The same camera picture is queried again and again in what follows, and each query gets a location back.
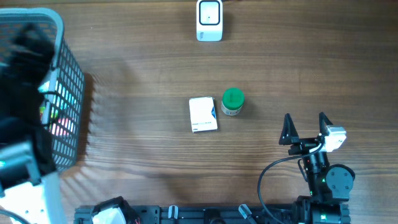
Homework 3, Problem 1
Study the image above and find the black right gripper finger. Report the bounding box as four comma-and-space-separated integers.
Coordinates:
319, 112, 333, 136
279, 113, 299, 145

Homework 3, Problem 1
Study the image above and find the green lid spice jar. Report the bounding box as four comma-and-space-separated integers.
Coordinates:
221, 88, 245, 116

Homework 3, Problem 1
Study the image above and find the white cardboard box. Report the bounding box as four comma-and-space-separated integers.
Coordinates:
188, 96, 218, 133

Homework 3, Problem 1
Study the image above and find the red white tissue pack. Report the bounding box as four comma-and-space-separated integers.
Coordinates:
49, 116, 75, 136

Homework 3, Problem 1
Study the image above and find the mint green tissue pack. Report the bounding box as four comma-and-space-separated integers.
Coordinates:
53, 71, 85, 111

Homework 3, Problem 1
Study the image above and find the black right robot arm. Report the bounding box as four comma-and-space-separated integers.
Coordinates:
279, 112, 355, 224

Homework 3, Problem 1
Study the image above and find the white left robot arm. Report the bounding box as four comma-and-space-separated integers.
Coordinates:
1, 23, 85, 223

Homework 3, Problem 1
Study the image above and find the white barcode scanner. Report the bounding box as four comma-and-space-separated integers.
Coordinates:
196, 0, 223, 42

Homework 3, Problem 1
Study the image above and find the grey plastic shopping basket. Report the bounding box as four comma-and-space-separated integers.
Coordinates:
1, 7, 85, 171

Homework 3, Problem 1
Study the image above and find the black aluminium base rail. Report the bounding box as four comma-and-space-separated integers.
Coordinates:
73, 204, 351, 224

